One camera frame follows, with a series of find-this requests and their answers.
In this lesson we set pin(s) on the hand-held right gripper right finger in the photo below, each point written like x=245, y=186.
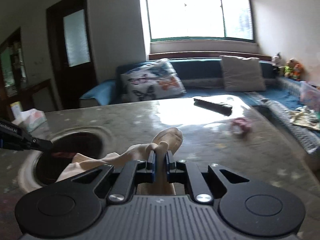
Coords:
x=168, y=163

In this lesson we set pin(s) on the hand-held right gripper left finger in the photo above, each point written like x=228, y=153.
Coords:
x=151, y=163

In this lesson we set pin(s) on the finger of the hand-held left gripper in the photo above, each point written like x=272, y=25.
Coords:
x=42, y=145

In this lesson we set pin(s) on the cream sweatshirt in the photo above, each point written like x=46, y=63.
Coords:
x=167, y=137

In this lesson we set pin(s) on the yellow green carton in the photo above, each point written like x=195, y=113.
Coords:
x=16, y=110

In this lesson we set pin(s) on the tissue box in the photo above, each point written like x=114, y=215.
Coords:
x=35, y=120

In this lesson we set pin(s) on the low wooden sideboard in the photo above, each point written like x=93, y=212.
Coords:
x=42, y=92

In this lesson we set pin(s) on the dark wooden door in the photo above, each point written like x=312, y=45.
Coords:
x=57, y=85

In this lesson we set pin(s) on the black remote control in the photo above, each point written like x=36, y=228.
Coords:
x=212, y=105

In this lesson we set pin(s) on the wooden display cabinet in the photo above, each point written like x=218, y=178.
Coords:
x=7, y=55

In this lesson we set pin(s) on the butterfly print pillow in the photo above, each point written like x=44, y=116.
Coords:
x=150, y=85

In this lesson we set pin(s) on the pink scrunchie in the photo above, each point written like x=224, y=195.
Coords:
x=240, y=127

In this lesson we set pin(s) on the blue sofa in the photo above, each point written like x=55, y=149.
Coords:
x=197, y=72

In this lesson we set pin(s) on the beige pillow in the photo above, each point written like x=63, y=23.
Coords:
x=242, y=72

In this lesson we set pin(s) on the grey patterned quilt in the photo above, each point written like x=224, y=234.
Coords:
x=282, y=120

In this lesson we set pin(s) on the blue sofa blanket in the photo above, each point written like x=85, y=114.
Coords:
x=282, y=97

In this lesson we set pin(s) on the pale printed cloth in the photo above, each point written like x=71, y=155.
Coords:
x=305, y=118

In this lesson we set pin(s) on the green framed window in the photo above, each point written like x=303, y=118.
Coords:
x=182, y=15

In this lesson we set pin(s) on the cow plush toy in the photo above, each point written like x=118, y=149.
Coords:
x=276, y=60

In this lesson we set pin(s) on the green dressed plush toy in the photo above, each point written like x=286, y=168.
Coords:
x=290, y=68

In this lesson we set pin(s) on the clear plastic toy bag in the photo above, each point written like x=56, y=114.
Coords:
x=310, y=92

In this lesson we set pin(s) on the orange dressed plush toy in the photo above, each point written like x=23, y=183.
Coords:
x=298, y=70

